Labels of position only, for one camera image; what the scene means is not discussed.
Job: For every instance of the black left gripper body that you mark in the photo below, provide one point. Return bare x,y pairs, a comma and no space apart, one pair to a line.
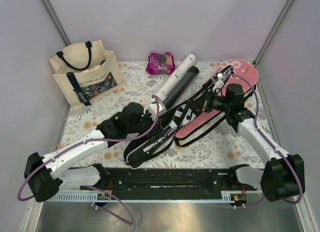
143,125

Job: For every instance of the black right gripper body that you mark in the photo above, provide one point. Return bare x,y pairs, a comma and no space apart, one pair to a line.
211,102

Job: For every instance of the black racket cover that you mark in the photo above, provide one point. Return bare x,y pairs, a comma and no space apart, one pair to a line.
148,147

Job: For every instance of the pink racket cover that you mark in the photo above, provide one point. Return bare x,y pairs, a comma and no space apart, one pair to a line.
207,122

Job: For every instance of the white shuttlecock tube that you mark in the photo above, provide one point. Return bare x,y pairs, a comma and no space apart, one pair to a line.
175,77

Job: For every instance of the black shuttlecock tube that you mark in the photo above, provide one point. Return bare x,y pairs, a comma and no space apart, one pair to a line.
180,87

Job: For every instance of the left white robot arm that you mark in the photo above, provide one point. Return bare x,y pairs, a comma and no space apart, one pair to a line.
46,175

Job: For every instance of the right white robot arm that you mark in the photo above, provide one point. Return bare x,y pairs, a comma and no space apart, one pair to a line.
283,177

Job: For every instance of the floral patterned table mat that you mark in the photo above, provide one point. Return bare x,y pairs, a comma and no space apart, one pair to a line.
221,148

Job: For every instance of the purple snack packet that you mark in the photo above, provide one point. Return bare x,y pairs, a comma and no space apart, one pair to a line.
160,64

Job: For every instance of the beige canvas tote bag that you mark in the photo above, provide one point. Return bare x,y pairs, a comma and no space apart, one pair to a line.
85,72

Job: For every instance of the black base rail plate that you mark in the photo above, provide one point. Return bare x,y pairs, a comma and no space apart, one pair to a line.
169,184

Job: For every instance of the white cable duct strip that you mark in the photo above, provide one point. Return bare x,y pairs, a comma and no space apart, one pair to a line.
97,197

